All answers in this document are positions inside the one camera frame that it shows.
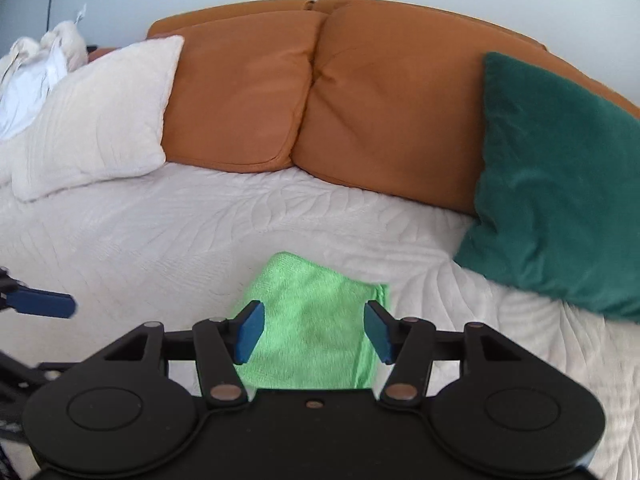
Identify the green microfibre towel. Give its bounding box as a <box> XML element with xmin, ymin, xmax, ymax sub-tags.
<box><xmin>235</xmin><ymin>252</ymin><xmax>388</xmax><ymax>390</ymax></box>

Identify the white quilted bed cover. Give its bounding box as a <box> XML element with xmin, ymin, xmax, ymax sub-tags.
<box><xmin>1</xmin><ymin>164</ymin><xmax>639</xmax><ymax>479</ymax></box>

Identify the white quilted pillow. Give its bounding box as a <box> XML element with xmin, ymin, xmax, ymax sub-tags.
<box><xmin>1</xmin><ymin>35</ymin><xmax>184</xmax><ymax>202</ymax></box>

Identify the dark green velvet pillow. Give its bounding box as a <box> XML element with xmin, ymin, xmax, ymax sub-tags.
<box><xmin>454</xmin><ymin>52</ymin><xmax>639</xmax><ymax>322</ymax></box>

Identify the crumpled white bedding pile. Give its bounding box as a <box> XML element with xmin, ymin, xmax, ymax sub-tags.
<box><xmin>1</xmin><ymin>6</ymin><xmax>89</xmax><ymax>142</ymax></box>

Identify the right orange back cushion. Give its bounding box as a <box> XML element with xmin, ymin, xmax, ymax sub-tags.
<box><xmin>292</xmin><ymin>0</ymin><xmax>518</xmax><ymax>214</ymax></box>

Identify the orange cushion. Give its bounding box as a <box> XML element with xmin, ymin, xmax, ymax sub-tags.
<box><xmin>292</xmin><ymin>0</ymin><xmax>518</xmax><ymax>214</ymax></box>
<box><xmin>162</xmin><ymin>11</ymin><xmax>326</xmax><ymax>172</ymax></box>

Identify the left orange back cushion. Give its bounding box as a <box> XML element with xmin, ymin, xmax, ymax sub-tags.
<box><xmin>162</xmin><ymin>11</ymin><xmax>326</xmax><ymax>172</ymax></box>

